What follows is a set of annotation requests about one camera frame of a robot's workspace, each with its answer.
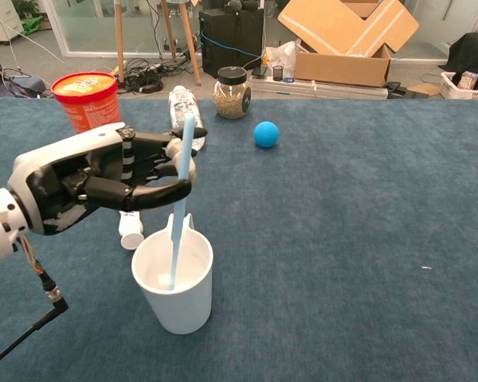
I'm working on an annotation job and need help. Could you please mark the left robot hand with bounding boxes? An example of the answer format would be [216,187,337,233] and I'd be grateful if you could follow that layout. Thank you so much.
[6,122,209,236]

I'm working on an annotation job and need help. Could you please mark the white toothpaste tube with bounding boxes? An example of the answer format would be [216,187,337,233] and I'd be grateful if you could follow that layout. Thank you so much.
[118,209,145,251]

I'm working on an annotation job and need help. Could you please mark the light blue toothbrush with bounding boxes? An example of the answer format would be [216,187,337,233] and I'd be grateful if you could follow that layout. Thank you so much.
[169,114,196,292]

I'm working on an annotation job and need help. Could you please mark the red orange snack tub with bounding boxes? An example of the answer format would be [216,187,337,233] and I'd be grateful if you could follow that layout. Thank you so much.
[50,72,123,134]

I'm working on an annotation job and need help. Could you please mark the dark blue machine base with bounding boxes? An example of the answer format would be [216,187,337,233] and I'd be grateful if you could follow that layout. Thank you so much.
[0,33,47,99]

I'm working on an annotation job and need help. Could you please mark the clear plastic water bottle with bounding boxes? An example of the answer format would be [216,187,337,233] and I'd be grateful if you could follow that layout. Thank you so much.
[167,84,206,152]

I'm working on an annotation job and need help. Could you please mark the wooden stool legs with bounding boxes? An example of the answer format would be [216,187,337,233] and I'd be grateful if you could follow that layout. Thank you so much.
[114,0,202,87]

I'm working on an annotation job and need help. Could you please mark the green potted plant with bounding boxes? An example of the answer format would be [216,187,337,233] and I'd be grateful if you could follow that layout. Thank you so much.
[10,0,45,36]

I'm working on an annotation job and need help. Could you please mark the glass jar black lid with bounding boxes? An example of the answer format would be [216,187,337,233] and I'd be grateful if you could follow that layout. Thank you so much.
[213,66,253,120]

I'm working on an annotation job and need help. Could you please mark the blue ball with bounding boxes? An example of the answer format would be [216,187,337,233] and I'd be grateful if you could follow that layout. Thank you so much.
[253,120,280,149]

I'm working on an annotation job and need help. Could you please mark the black computer tower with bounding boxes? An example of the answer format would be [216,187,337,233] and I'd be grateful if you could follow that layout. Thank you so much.
[198,6,265,80]

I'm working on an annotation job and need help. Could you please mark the white plastic bag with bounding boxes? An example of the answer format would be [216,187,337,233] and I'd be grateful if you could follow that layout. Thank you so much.
[262,38,302,79]

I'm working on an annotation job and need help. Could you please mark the blue carpet table mat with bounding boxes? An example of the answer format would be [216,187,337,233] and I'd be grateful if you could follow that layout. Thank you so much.
[0,97,478,382]

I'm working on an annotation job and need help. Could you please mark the open cardboard box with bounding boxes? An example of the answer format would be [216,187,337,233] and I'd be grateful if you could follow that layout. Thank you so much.
[277,0,420,88]

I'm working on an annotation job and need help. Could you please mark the white plastic basket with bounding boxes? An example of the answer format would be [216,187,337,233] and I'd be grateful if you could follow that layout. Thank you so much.
[440,71,478,100]

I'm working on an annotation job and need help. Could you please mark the small printed carton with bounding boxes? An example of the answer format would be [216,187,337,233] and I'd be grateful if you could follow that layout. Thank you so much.
[456,70,478,91]

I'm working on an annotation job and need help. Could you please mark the black cloth covered object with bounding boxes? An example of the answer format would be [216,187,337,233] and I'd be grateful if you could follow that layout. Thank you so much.
[448,32,478,80]

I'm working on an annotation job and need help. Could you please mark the black floor cable bundle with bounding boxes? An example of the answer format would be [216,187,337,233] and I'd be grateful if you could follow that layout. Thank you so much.
[117,57,202,95]

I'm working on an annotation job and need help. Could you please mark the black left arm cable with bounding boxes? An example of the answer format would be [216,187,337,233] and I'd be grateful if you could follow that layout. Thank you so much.
[0,234,69,371]

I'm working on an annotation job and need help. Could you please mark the white cup with handle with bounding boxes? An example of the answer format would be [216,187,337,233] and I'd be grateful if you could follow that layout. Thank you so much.
[131,212,215,335]

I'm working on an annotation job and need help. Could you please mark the blue network cable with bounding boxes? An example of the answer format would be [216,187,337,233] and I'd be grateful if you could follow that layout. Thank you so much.
[201,31,262,60]

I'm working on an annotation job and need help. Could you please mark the aluminium profile rail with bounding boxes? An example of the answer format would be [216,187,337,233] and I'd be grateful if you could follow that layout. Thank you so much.
[249,75,390,100]

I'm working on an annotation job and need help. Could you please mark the black plastic bracket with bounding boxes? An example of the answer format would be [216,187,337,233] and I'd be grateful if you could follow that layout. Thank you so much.
[386,80,407,99]

